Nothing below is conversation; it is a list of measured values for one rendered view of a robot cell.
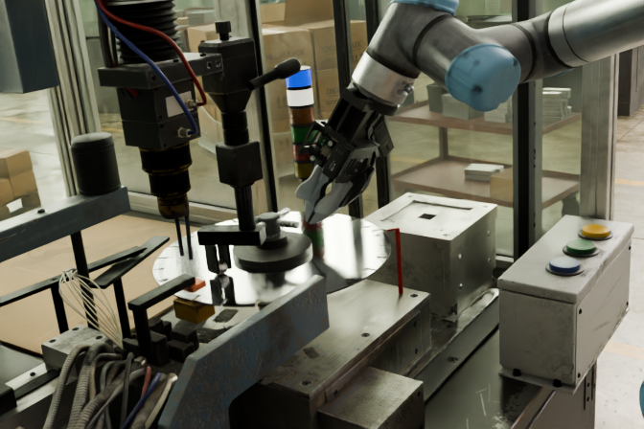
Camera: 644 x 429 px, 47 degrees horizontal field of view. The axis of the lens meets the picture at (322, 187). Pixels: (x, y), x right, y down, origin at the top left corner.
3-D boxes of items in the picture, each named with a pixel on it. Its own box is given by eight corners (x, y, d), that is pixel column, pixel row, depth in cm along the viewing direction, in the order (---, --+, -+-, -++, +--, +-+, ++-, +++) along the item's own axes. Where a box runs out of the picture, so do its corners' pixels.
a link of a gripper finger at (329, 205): (290, 227, 102) (321, 170, 99) (313, 221, 107) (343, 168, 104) (307, 240, 101) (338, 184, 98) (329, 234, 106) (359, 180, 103)
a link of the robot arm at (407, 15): (440, -8, 86) (395, -36, 91) (394, 76, 90) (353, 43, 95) (477, 9, 92) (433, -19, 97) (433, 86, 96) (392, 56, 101)
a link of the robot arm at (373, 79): (381, 51, 100) (429, 82, 97) (366, 80, 102) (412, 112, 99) (355, 47, 94) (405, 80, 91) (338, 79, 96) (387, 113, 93)
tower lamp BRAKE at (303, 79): (296, 82, 131) (295, 65, 130) (317, 83, 128) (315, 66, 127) (280, 87, 127) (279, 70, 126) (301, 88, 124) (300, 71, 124)
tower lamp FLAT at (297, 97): (298, 101, 131) (296, 84, 131) (319, 101, 129) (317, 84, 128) (282, 106, 128) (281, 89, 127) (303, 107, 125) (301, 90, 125)
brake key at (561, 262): (555, 267, 106) (555, 254, 106) (583, 272, 104) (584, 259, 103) (544, 278, 103) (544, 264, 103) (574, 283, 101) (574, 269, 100)
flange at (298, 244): (242, 237, 110) (241, 222, 109) (316, 236, 109) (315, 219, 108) (224, 268, 100) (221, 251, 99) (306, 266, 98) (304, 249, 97)
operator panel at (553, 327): (563, 296, 128) (564, 214, 123) (631, 309, 121) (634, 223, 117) (497, 374, 106) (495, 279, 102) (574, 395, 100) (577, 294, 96)
